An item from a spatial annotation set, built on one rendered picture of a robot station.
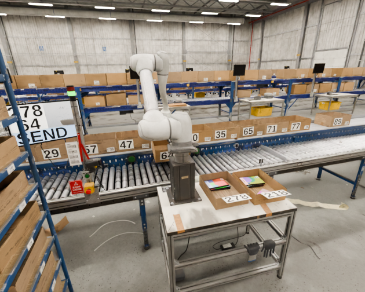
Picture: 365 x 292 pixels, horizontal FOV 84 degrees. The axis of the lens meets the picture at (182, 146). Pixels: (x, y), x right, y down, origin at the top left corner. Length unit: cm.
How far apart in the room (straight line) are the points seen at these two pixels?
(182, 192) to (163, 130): 55
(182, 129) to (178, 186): 46
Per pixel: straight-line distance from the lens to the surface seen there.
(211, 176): 191
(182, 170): 156
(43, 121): 184
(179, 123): 144
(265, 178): 202
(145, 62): 174
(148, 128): 140
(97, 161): 175
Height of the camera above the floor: 174
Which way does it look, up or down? 20 degrees down
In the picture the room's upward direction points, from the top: 1 degrees counter-clockwise
